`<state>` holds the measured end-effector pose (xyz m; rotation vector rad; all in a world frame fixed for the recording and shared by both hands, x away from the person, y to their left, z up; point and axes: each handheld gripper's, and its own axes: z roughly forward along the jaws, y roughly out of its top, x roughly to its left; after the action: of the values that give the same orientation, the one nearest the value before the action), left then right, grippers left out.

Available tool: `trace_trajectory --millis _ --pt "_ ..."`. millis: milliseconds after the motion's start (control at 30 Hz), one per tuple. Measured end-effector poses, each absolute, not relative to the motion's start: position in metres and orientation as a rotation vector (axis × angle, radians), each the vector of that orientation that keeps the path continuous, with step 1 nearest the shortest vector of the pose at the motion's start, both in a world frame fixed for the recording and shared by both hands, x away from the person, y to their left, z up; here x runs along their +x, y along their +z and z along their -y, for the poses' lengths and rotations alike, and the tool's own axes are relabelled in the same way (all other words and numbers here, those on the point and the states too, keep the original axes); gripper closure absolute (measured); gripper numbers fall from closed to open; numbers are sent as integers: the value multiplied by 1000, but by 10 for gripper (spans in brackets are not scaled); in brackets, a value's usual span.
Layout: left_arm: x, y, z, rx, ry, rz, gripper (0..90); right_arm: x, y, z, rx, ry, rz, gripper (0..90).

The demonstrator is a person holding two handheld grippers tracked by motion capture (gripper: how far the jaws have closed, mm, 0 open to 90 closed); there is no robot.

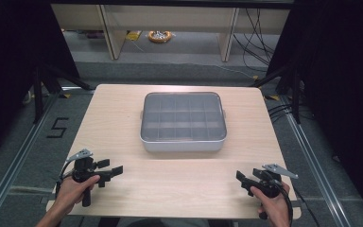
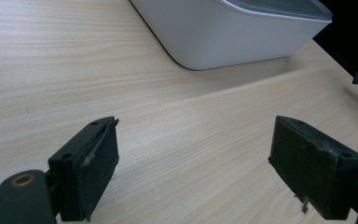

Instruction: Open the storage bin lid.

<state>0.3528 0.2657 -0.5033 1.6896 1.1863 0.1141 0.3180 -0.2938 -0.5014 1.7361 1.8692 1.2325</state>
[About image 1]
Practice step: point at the aluminium floor rail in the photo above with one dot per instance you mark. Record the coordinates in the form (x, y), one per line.
(315, 164)
(15, 160)

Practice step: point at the yellow paper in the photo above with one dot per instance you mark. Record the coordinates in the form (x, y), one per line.
(133, 35)

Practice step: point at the black curtain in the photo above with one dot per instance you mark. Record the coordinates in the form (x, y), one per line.
(9, 63)
(343, 78)

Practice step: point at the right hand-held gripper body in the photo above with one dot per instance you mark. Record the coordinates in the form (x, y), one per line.
(266, 184)

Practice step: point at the grey compartment box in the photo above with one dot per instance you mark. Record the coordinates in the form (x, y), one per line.
(182, 145)

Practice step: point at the black metal stand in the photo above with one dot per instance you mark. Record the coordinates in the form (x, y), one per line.
(38, 94)
(294, 94)

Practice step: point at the grey compartment tray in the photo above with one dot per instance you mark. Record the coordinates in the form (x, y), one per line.
(182, 115)

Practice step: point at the person's right hand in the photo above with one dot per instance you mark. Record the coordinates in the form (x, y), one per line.
(274, 209)

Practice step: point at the light wooden shelf unit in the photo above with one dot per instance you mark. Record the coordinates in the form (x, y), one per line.
(170, 19)

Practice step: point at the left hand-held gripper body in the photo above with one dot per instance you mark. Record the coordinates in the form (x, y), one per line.
(83, 168)

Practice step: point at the person's left hand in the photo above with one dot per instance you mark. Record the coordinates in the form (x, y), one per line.
(71, 192)

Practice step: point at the yellow tape piece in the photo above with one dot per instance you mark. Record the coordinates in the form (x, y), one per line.
(65, 95)

